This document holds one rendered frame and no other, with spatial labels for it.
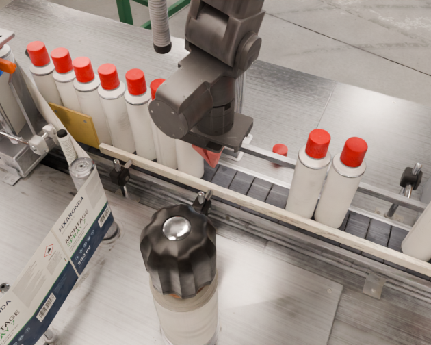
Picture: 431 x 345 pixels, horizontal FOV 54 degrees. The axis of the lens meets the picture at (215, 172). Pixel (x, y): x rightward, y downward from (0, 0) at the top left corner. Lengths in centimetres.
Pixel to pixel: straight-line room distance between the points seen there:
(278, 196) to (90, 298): 38
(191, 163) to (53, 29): 76
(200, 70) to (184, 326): 31
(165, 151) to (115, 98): 13
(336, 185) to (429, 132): 46
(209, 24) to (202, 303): 32
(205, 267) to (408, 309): 47
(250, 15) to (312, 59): 219
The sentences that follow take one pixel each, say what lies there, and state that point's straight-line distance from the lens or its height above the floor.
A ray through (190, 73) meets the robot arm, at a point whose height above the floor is 123.
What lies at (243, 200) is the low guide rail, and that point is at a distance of 77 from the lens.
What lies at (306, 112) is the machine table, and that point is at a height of 83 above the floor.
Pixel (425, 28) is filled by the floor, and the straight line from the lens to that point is 317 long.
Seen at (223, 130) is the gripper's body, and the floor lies 111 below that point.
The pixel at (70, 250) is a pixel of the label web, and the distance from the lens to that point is 66.
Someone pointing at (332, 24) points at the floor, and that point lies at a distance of 300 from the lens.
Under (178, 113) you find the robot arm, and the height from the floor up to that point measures 121.
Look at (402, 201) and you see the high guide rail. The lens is 77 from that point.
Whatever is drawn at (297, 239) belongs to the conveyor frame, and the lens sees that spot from 79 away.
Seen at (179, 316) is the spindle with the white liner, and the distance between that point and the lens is 53.
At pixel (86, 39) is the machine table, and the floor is 83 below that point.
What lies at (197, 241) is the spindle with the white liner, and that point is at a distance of 42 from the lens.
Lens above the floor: 154
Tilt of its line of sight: 51 degrees down
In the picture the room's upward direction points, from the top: straight up
